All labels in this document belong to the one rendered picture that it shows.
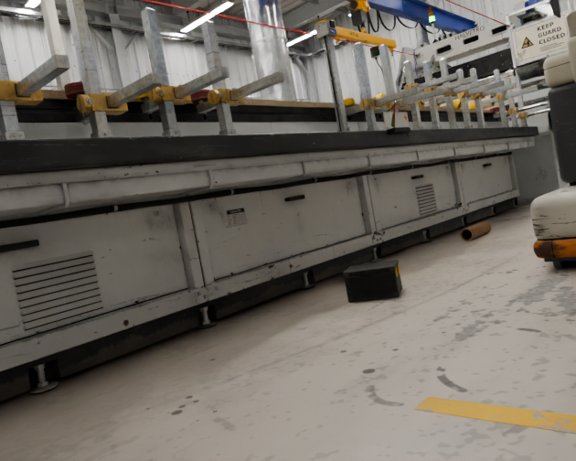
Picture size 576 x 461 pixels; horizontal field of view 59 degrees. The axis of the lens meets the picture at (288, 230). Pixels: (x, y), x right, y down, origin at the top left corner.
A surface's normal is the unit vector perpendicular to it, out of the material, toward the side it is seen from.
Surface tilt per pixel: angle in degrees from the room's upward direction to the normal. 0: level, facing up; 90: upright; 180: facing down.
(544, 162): 90
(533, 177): 90
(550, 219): 90
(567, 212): 90
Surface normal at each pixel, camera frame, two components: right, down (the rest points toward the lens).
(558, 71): -0.65, 0.16
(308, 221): 0.73, -0.10
